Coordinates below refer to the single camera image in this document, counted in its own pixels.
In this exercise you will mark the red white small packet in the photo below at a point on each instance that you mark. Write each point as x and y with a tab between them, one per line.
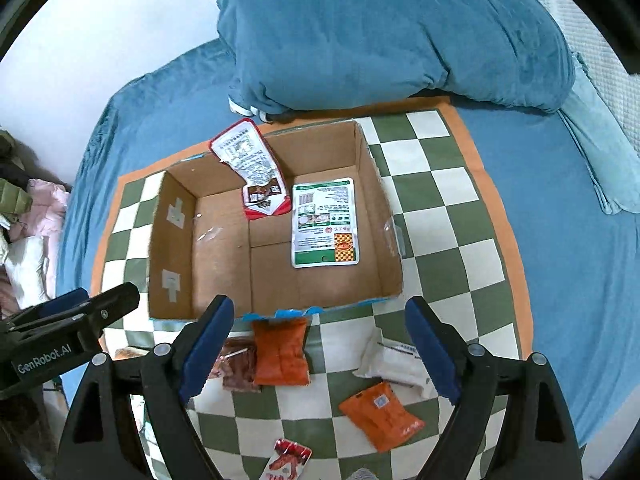
287	461

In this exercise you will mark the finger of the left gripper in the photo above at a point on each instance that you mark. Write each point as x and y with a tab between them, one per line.
76	307

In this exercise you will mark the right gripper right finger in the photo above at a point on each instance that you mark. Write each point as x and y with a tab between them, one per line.
537	439

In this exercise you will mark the blue duvet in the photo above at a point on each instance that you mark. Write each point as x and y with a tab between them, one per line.
339	54

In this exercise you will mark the orange QR code packet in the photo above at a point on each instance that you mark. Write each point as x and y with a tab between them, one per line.
379	414

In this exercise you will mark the light blue pillow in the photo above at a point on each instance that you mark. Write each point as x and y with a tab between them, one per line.
612	162

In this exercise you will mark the pile of clothes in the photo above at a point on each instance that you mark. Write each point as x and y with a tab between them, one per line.
32	217

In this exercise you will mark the orange snack packet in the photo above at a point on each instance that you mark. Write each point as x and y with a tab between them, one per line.
280	359

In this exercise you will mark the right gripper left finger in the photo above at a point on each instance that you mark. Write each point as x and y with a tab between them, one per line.
100	439

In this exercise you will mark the white beige snack packet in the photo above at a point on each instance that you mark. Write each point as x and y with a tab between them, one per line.
394	362

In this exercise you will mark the green white checkered mat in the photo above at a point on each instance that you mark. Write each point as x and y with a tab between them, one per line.
457	251

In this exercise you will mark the blue milk cardboard box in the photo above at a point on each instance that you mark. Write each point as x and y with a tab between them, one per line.
203	245

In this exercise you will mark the green white packet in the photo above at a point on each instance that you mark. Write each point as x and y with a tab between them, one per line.
324	224

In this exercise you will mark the red white snack pouch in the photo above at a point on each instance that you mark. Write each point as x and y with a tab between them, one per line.
244	150

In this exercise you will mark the dark red jerky packet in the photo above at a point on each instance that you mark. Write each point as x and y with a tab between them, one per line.
236	365

